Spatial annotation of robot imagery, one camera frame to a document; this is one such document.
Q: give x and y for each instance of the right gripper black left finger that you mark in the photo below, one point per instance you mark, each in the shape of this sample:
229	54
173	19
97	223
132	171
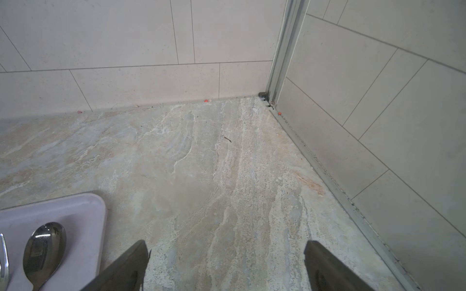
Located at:
126	273

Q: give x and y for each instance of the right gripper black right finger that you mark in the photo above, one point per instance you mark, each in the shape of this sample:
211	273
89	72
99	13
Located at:
327	273

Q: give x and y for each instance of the lavender plastic tray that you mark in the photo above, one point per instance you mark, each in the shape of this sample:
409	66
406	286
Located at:
84	218

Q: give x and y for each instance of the aluminium corner post right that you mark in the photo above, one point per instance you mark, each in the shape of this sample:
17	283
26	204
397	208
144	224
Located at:
295	12

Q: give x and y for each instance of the black spoon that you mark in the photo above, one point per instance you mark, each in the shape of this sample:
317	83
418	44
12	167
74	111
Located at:
43	253

